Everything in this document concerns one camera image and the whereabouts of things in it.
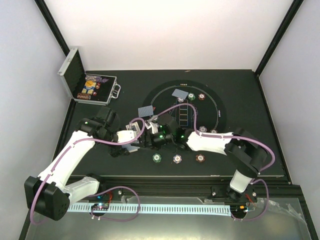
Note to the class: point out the green poker chip stack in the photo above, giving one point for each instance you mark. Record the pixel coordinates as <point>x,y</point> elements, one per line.
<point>156,158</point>

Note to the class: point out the aluminium poker chip case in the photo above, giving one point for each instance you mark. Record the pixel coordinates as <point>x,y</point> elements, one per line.
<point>72,74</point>

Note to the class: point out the dealt card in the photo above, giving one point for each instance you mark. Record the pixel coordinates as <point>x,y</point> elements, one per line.
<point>145,111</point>
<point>180,94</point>

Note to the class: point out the white perforated cable strip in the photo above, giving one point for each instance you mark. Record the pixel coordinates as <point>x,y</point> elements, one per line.
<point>160,209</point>

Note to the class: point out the round black poker mat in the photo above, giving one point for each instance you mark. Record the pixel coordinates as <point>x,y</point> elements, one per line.
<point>190,114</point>

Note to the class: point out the blue white poker chip stack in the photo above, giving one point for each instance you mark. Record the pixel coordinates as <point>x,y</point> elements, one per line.
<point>177,159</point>

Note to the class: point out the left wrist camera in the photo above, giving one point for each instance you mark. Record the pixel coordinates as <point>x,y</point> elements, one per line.
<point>126,136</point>

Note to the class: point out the yellow blue card box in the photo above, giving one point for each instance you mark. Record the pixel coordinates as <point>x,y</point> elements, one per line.
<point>89,87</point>

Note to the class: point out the red dice in case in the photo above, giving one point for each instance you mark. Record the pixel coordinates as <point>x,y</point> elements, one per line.
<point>96,89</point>

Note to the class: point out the black aluminium mounting rail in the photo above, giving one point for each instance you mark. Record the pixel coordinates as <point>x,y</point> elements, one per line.
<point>198,187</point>

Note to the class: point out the brown chips in case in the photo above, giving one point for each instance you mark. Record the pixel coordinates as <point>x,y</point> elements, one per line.
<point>84,96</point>

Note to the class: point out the brown poker chip stack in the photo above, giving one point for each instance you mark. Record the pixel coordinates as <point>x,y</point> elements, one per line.
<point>200,158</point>

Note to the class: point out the purple chips in case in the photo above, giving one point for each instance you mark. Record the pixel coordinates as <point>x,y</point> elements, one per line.
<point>96,79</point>

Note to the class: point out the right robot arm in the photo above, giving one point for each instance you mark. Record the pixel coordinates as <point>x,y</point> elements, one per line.
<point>246,153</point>

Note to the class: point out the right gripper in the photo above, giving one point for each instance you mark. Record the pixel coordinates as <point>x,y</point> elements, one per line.
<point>150,141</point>

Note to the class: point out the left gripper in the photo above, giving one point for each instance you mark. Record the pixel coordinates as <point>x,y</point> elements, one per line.
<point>117,151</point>

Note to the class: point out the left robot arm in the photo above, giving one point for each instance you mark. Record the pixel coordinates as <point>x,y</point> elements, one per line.
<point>48,194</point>

